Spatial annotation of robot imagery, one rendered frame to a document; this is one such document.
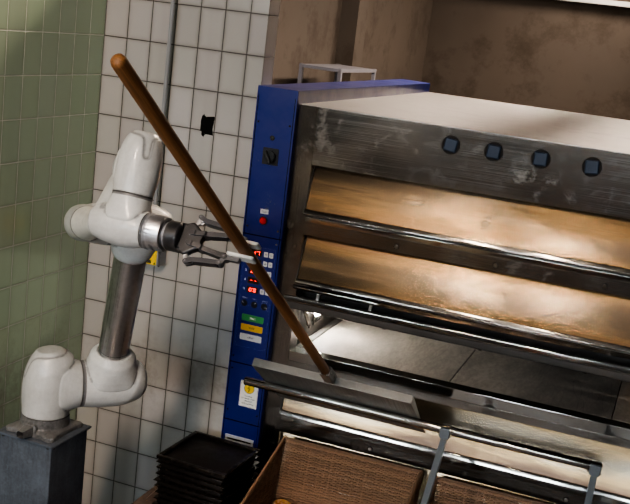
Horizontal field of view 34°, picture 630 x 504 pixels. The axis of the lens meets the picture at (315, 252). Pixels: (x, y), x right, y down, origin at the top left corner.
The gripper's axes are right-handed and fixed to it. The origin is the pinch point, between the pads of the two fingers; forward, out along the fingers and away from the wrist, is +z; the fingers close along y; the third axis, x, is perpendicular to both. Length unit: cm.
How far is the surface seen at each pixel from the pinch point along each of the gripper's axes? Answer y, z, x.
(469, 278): -53, 32, -125
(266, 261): -44, -43, -126
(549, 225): -72, 56, -110
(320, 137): -86, -29, -101
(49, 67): -77, -122, -66
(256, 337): -19, -43, -143
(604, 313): -50, 79, -125
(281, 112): -90, -44, -95
